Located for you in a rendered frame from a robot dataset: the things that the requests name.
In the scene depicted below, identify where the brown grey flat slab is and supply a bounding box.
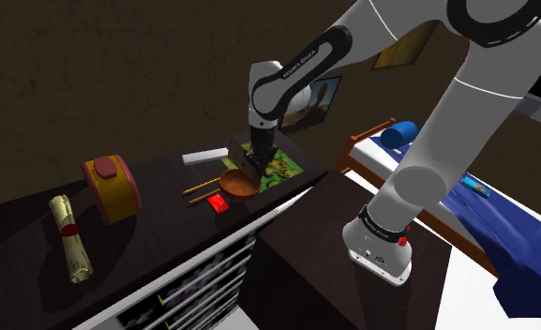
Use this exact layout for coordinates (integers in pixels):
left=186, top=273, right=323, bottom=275
left=227, top=139, right=260, bottom=180

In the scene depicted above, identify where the green picture book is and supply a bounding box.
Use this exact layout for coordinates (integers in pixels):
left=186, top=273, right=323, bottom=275
left=220, top=142, right=306, bottom=194

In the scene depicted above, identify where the brown wooden bowl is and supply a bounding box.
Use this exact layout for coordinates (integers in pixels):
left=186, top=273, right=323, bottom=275
left=218, top=169, right=263, bottom=203

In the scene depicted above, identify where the white flat bar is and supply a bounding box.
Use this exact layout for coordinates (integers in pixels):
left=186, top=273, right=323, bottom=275
left=181, top=146, right=230, bottom=166

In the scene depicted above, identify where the wooden chopstick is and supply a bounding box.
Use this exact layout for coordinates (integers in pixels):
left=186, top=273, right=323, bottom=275
left=188, top=188, right=223, bottom=205
left=182, top=177, right=222, bottom=195

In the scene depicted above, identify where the red card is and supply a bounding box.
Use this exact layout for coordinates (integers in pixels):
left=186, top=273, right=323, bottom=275
left=206, top=193, right=231, bottom=215

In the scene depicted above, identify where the blue roll pillow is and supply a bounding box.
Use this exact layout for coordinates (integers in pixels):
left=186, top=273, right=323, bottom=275
left=380, top=120, right=421, bottom=150

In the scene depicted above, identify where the dark chest of drawers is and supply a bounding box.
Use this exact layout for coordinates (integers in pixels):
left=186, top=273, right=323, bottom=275
left=0, top=132, right=331, bottom=330

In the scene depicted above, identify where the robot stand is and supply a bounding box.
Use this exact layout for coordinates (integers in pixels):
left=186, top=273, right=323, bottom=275
left=237, top=170, right=454, bottom=330

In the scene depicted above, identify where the yellow container with maroon ends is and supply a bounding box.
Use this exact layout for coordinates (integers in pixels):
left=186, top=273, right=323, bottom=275
left=80, top=154, right=143, bottom=226

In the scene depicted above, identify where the light blue small box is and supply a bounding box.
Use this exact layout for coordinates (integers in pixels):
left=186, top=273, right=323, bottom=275
left=461, top=176, right=491, bottom=199

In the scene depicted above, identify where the rolled parchment scroll red seal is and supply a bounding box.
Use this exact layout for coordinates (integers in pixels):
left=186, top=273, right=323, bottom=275
left=48, top=194, right=95, bottom=284

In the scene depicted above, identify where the blue blanket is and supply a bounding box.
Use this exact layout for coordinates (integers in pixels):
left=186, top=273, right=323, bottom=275
left=379, top=132, right=541, bottom=320

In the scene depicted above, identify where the wall picture with brown figure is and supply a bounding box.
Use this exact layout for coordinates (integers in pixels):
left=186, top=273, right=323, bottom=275
left=278, top=75, right=343, bottom=136

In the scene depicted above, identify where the wooden frame bed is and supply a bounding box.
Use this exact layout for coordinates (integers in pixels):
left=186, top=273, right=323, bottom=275
left=334, top=117, right=541, bottom=326

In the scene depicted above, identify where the yellow green wall picture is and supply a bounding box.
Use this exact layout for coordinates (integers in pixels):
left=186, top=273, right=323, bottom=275
left=371, top=20, right=440, bottom=71

